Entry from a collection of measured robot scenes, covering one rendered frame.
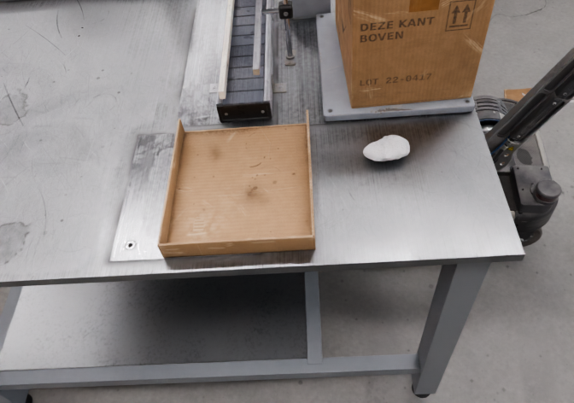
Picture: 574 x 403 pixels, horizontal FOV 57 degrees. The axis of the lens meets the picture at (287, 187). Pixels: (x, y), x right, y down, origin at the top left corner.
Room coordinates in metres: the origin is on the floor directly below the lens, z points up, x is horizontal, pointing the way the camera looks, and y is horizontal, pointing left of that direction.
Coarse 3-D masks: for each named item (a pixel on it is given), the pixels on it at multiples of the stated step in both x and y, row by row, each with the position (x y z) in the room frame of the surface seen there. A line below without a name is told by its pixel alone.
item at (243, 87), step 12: (240, 0) 1.18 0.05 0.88; (252, 0) 1.17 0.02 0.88; (264, 0) 1.16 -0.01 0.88; (240, 12) 1.12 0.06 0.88; (252, 12) 1.12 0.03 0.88; (240, 24) 1.08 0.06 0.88; (252, 24) 1.07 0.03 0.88; (264, 24) 1.06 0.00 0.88; (240, 36) 1.03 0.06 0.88; (252, 36) 1.02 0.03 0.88; (264, 36) 1.02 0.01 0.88; (240, 48) 0.98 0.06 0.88; (252, 48) 0.98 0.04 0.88; (264, 48) 0.97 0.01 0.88; (240, 60) 0.94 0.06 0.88; (252, 60) 0.94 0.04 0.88; (264, 60) 0.93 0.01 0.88; (228, 72) 0.91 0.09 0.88; (240, 72) 0.90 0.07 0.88; (252, 72) 0.89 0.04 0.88; (228, 84) 0.87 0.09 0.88; (240, 84) 0.86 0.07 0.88; (252, 84) 0.86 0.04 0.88; (228, 96) 0.83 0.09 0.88; (240, 96) 0.82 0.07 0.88; (252, 96) 0.82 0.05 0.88
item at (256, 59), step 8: (256, 0) 1.03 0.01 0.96; (256, 8) 1.00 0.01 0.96; (256, 16) 0.97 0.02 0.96; (256, 24) 0.94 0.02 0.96; (256, 32) 0.91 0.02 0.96; (256, 40) 0.89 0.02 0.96; (256, 48) 0.86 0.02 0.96; (256, 56) 0.83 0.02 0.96; (256, 64) 0.81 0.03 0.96; (256, 72) 0.80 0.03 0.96
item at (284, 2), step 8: (288, 0) 1.00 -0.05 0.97; (272, 8) 1.00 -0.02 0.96; (280, 8) 0.98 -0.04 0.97; (288, 8) 0.98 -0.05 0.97; (280, 16) 0.98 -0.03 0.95; (288, 16) 0.98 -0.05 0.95; (288, 24) 0.99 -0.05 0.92; (288, 32) 0.99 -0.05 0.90; (288, 40) 0.99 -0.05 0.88; (288, 48) 0.99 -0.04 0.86
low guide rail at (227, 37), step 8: (232, 0) 1.12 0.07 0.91; (232, 8) 1.10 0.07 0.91; (232, 16) 1.08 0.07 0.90; (224, 40) 0.97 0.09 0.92; (224, 48) 0.94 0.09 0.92; (224, 56) 0.91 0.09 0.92; (224, 64) 0.89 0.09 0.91; (224, 72) 0.86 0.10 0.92; (224, 80) 0.84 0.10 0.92; (224, 88) 0.81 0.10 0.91; (224, 96) 0.80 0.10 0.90
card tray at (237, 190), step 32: (256, 128) 0.77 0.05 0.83; (288, 128) 0.76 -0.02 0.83; (192, 160) 0.71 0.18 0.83; (224, 160) 0.70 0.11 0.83; (256, 160) 0.69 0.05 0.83; (288, 160) 0.68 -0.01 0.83; (192, 192) 0.63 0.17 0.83; (224, 192) 0.62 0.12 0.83; (256, 192) 0.61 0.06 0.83; (288, 192) 0.60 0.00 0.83; (192, 224) 0.55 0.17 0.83; (224, 224) 0.54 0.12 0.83; (256, 224) 0.54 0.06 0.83; (288, 224) 0.53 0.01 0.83
